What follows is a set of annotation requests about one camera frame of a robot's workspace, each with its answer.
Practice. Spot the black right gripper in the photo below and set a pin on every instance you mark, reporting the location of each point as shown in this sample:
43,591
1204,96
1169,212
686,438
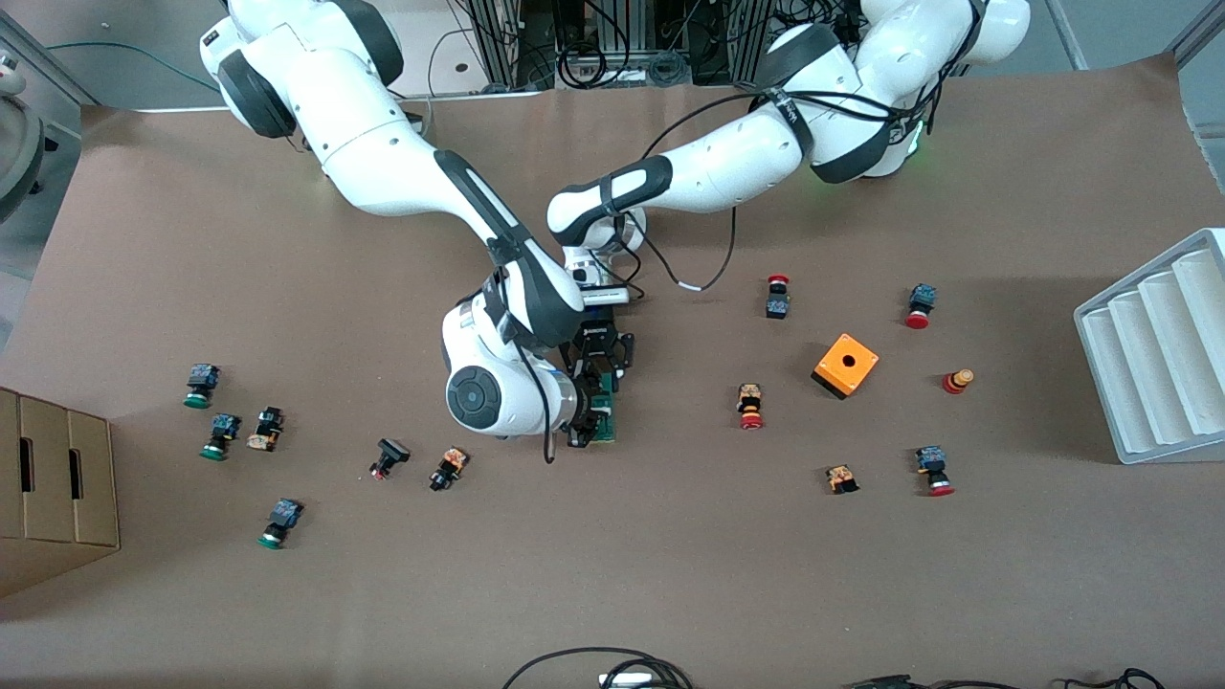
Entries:
585,407

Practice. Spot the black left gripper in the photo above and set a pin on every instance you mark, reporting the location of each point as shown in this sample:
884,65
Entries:
595,343

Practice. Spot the green load switch white lever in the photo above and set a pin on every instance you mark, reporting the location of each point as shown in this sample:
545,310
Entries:
609,421

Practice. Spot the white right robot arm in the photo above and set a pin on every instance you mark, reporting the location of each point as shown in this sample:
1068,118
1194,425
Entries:
383,163

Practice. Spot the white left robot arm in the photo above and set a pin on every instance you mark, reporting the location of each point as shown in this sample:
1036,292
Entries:
746,163

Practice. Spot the black selector orange contact block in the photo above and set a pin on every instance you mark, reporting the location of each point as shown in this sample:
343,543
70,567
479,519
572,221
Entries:
450,466

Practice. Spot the red button orange contact block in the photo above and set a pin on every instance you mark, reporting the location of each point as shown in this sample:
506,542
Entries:
750,402

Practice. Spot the brown paper table cover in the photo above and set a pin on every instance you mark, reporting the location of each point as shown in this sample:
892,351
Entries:
670,574

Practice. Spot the black square pushbutton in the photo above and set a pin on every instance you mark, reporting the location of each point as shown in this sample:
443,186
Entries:
390,452

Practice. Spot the white plug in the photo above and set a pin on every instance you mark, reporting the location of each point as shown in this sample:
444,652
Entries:
627,679

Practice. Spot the black button orange contact block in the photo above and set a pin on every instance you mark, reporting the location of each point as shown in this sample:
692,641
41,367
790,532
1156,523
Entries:
266,431

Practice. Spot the aluminium equipment rack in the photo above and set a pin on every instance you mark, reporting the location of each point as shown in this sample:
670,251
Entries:
502,38

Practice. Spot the white board with hole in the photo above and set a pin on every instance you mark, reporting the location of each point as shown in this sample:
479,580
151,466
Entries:
445,48

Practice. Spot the red yellow emergency button head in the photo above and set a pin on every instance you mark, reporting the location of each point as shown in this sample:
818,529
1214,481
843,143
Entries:
957,382

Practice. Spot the brown cardboard box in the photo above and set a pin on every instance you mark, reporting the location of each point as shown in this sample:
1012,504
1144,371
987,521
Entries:
57,498

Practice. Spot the grey ribbed plastic tray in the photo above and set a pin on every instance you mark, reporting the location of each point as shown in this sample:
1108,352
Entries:
1148,383

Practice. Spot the grey round stand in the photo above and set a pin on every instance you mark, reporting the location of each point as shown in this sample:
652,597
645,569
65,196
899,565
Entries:
19,144

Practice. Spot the grey aluminium profile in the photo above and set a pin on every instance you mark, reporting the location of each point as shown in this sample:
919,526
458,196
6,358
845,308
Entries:
1201,29
48,59

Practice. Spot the red pushbutton switch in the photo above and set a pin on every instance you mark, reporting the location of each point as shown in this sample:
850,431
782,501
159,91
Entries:
777,306
932,464
921,299

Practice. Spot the orange button enclosure box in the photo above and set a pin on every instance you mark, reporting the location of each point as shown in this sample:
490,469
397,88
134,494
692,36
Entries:
833,368

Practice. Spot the green pushbutton switch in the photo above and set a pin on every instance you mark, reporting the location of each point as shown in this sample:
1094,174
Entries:
221,433
282,520
201,383

